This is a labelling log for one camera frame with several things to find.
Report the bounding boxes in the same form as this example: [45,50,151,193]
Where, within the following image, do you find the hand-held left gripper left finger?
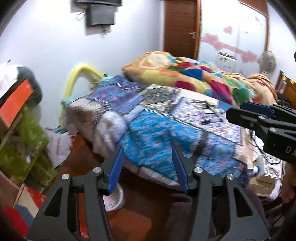
[26,146,125,241]

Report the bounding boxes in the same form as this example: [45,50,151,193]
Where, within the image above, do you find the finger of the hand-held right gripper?
[226,107,276,134]
[240,101,276,117]

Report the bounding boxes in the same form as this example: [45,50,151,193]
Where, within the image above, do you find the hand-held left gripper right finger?
[171,146,271,241]

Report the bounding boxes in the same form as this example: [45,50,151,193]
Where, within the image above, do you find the person's right hand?
[280,162,296,204]

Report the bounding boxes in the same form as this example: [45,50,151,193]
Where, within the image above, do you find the white power strip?
[257,160,283,184]

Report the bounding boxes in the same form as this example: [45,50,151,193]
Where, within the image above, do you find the wooden headboard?
[275,70,296,103]

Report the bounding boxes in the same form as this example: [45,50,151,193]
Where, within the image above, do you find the white electric fan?
[258,50,277,75]

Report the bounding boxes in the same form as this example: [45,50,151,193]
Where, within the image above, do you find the blue patchwork quilt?
[66,73,262,186]

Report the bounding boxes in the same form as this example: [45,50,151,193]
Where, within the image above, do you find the brown cardboard box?
[248,178,281,198]

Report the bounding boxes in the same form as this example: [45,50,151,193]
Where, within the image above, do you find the white plastic basket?
[217,51,237,70]

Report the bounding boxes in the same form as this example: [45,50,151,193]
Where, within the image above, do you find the white plastic bag red print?
[44,127,74,168]

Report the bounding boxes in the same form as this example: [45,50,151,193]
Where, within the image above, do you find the colourful patterned blanket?
[122,51,278,109]

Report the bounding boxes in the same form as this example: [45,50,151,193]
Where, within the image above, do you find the small green leaf-print box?
[25,160,58,189]

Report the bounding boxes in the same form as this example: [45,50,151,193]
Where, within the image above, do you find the white wardrobe with pink stickers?
[200,0,270,72]

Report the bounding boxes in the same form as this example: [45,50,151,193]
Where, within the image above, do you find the large green leaf-print box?
[0,107,50,179]

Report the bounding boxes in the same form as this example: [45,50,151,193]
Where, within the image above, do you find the yellow foam tube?
[59,65,104,127]

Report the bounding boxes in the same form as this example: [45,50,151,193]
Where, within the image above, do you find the brown wooden door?
[164,0,200,59]

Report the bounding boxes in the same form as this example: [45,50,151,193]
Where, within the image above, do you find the orange flat box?
[0,79,35,123]

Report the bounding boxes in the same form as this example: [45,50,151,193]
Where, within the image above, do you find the dark grey cloth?
[17,66,43,105]

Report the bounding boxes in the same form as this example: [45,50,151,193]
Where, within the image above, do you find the white cloth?
[0,60,22,98]

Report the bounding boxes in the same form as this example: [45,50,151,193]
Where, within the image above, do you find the black cable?
[250,130,285,165]

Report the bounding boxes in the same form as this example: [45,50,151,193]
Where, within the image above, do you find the black wall-mounted box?
[86,4,116,27]

